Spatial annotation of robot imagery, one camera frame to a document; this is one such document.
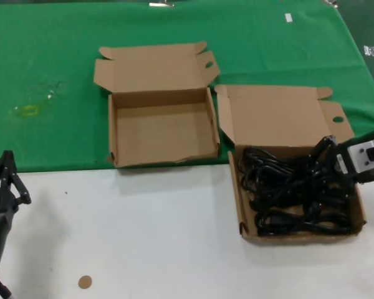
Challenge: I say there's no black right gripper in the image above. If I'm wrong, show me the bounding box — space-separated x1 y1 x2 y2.
311 135 362 194

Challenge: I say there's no black power cable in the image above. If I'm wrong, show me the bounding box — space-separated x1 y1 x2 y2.
241 174 287 209
254 207 357 237
267 149 334 200
238 146 269 187

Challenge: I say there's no open brown cardboard box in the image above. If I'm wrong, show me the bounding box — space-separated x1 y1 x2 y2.
214 83 368 247
93 41 221 169

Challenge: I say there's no round brown cardboard disc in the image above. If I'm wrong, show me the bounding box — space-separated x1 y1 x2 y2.
78 275 93 290

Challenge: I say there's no green table cloth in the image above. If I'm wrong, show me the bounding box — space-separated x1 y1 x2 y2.
0 2 374 174

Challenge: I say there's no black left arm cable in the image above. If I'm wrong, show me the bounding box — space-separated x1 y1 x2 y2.
0 277 13 299

